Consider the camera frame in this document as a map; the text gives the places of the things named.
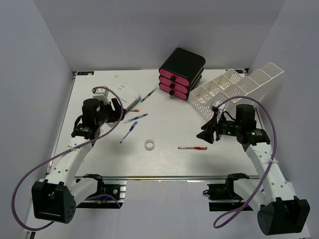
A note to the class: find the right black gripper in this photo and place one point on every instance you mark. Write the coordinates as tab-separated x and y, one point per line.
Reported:
207	134

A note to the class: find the blue clear pen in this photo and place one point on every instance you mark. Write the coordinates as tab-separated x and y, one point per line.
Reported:
135	118

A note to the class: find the blue capped pen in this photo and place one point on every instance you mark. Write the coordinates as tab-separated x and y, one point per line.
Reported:
130	130

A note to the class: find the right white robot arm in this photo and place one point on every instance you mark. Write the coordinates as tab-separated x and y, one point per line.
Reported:
279	210

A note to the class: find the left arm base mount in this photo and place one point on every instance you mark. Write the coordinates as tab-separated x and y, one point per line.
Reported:
104	190

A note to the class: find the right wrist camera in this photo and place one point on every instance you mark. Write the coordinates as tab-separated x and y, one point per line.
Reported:
217	107

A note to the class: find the clear tape roll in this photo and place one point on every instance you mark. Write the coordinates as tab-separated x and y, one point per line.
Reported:
149	144

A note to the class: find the red pen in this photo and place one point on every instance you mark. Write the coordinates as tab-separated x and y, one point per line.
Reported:
193	148

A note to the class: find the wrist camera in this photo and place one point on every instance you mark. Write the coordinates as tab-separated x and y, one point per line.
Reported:
217	107
100	94

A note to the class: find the white plastic file rack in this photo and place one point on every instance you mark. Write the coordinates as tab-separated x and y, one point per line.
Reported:
220	85

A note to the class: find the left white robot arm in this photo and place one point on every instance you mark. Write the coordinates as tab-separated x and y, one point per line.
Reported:
57	196

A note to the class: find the blue sticker label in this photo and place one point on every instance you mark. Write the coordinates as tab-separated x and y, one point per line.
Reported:
85	73

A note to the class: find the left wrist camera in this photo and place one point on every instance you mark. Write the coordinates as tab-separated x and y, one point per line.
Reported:
100	94

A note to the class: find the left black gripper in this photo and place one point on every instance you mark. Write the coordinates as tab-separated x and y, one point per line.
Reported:
115	115

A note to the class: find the black pink drawer organizer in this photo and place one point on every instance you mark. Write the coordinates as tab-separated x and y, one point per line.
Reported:
181	72

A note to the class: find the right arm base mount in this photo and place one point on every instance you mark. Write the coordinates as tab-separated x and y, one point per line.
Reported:
222	195

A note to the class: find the green pen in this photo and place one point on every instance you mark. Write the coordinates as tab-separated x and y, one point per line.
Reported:
149	94

